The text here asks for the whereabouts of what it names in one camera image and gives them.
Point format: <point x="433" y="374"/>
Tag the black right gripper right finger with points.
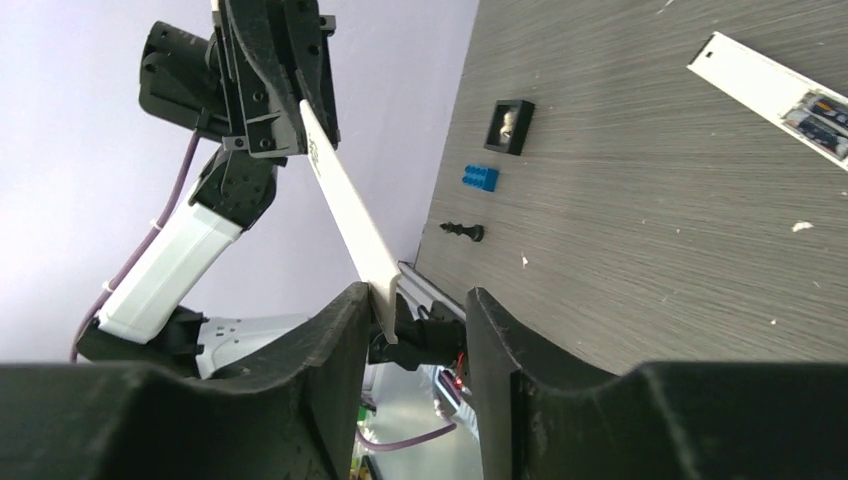
<point x="544" y="413"/>

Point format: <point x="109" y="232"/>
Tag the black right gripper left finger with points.
<point x="287" y="411"/>

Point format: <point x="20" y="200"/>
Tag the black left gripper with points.
<point x="275" y="55"/>

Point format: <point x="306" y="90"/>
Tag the long white battery cover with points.
<point x="373" y="260"/>

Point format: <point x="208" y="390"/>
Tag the white rectangular box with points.
<point x="761" y="84"/>

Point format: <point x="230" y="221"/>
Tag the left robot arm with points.
<point x="220" y="193"/>

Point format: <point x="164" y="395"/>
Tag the small black knob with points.
<point x="474" y="232"/>

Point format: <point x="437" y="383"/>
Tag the blue toy brick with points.
<point x="480" y="177"/>

